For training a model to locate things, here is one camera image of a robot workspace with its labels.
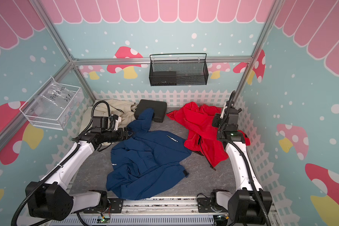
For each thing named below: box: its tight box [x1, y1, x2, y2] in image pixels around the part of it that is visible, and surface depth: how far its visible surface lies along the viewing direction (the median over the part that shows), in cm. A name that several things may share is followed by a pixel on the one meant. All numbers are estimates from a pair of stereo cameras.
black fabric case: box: [134, 98, 168, 123], surface depth 119 cm
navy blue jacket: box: [105, 108, 192, 201], surface depth 85 cm
